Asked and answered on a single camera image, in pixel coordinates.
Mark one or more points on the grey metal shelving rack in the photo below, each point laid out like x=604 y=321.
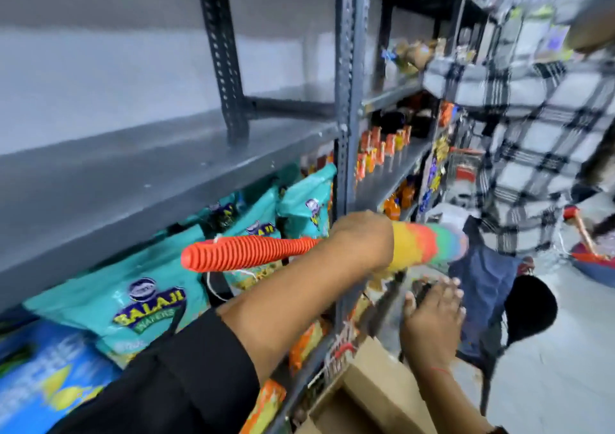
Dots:
x=144 y=169

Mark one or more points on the brown packets on shelf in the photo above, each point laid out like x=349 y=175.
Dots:
x=415 y=56

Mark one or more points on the person's right hand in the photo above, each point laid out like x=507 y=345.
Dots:
x=432 y=330

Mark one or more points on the person's right forearm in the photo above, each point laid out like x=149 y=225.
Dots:
x=449 y=400

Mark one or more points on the person's left hand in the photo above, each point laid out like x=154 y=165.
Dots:
x=361 y=242

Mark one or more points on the large teal chips packet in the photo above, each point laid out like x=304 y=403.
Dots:
x=129 y=299

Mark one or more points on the blue plastic basin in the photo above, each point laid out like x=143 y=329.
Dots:
x=596 y=268

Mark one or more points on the person's right thumb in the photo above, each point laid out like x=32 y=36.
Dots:
x=409 y=308

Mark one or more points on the orange snack packet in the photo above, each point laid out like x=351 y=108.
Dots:
x=264 y=407
x=305 y=345

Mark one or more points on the person's left forearm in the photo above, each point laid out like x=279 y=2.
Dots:
x=250 y=333

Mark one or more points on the dark jars on shelf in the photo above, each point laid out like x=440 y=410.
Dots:
x=403 y=121

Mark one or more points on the hanging yellow and blue packets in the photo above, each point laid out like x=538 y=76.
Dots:
x=435 y=174

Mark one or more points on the blue chips packet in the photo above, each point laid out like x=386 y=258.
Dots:
x=43 y=381

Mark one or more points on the brown cardboard box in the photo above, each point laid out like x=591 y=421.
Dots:
x=379 y=395

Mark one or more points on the blue cloth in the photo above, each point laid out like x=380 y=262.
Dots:
x=485 y=294

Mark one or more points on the orange drink bottles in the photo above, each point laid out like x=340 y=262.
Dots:
x=399 y=200

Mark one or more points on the row of small orange bottles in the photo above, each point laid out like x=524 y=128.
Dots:
x=382 y=150

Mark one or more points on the black bag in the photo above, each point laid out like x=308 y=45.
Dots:
x=531 y=306

